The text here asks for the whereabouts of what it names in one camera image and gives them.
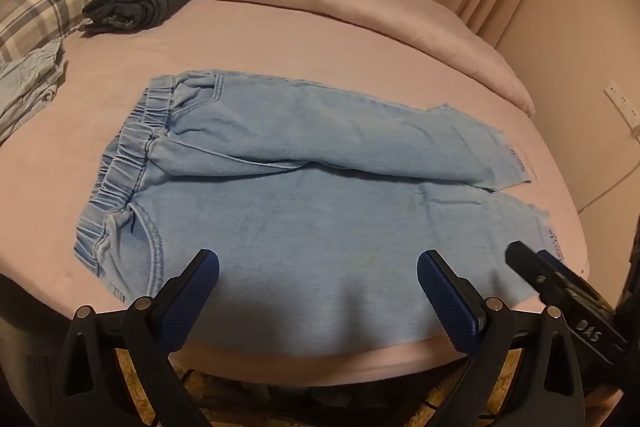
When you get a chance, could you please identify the light blue denim pants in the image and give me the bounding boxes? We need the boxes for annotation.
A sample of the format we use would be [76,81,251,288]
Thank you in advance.
[74,69,566,345]

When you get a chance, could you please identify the pale striped cloth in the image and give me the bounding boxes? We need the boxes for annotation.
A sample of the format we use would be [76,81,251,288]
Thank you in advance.
[0,38,68,142]

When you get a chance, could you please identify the white cable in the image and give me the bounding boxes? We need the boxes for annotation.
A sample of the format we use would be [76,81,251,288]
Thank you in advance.
[577,122,640,214]

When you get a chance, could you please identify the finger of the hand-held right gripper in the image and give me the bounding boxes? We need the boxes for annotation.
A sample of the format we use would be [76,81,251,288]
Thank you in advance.
[505,241,561,303]
[537,249,588,283]

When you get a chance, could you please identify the white power strip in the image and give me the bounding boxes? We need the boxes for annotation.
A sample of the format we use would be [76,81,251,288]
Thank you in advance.
[603,81,640,128]

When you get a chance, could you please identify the plaid pillow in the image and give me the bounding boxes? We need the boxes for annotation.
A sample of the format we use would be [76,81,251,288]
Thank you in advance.
[0,0,103,62]

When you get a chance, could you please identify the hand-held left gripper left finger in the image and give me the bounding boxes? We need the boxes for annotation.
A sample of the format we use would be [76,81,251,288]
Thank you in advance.
[52,249,220,427]

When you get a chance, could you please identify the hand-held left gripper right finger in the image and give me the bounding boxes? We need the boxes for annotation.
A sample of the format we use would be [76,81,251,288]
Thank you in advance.
[416,249,583,427]

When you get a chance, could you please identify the tan shaggy rug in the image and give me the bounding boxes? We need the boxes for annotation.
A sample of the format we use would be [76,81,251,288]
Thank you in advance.
[112,347,551,427]

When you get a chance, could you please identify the bed with pink sheet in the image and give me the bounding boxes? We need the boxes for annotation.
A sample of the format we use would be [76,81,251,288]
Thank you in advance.
[0,0,591,388]

